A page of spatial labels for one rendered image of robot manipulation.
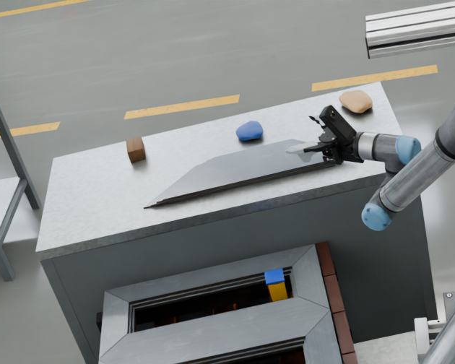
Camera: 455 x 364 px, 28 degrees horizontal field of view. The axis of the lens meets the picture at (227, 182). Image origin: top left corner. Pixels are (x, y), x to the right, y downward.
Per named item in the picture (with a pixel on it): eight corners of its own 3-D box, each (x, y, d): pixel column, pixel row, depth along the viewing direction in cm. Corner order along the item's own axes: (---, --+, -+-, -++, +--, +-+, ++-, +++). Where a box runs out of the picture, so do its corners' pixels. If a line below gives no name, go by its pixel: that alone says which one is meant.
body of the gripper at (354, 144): (321, 162, 249) (360, 168, 243) (313, 139, 244) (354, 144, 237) (333, 144, 253) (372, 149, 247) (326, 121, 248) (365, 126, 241)
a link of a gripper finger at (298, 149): (291, 170, 248) (323, 160, 247) (285, 154, 244) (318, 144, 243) (289, 163, 250) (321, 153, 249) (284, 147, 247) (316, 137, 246)
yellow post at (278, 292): (279, 328, 301) (268, 285, 291) (278, 318, 305) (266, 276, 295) (295, 326, 301) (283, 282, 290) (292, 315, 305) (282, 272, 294)
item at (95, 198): (39, 261, 307) (35, 251, 305) (56, 166, 357) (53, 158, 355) (417, 175, 297) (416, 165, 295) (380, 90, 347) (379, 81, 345)
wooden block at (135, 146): (146, 159, 338) (142, 148, 335) (131, 163, 338) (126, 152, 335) (144, 146, 346) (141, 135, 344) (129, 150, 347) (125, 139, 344)
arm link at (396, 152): (413, 175, 233) (409, 147, 228) (374, 170, 239) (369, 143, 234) (425, 158, 238) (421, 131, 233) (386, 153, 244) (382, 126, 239)
